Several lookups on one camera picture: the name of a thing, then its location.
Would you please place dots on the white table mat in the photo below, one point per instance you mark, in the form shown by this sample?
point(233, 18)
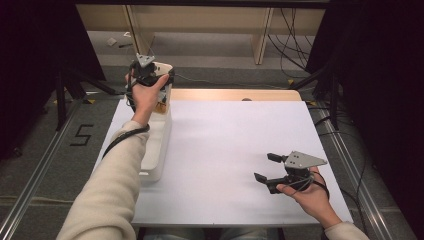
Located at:
point(240, 133)

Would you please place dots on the white long plastic bin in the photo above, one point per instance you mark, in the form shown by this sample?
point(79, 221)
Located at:
point(160, 146)

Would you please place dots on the small white floor object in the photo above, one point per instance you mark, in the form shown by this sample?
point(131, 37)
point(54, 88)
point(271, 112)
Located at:
point(111, 41)

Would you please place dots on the black pen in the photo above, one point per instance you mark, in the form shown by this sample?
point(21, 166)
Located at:
point(125, 45)

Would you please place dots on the yellow tape marker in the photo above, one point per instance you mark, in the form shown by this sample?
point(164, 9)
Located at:
point(291, 81)
point(90, 101)

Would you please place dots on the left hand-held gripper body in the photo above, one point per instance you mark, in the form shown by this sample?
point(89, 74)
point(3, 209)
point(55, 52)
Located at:
point(145, 71)

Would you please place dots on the black metal stand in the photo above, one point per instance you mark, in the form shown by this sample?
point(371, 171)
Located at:
point(334, 100)
point(61, 100)

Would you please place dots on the wooden table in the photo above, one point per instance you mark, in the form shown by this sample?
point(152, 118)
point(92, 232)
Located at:
point(216, 94)

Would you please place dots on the aluminium floor rail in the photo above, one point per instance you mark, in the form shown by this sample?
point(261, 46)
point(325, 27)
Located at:
point(38, 176)
point(362, 200)

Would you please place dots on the black curtain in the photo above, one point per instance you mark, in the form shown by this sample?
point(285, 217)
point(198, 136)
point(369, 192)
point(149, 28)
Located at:
point(383, 83)
point(33, 66)

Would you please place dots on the person's right hand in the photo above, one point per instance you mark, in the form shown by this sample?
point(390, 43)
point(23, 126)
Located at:
point(313, 200)

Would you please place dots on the beige wooden shelf unit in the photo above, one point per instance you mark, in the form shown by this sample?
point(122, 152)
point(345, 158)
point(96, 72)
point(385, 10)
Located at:
point(200, 18)

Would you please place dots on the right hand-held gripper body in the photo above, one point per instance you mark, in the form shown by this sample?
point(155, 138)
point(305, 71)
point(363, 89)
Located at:
point(298, 161)

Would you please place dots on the person's left hand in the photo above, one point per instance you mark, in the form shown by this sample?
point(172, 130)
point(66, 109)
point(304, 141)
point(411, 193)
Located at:
point(145, 100)

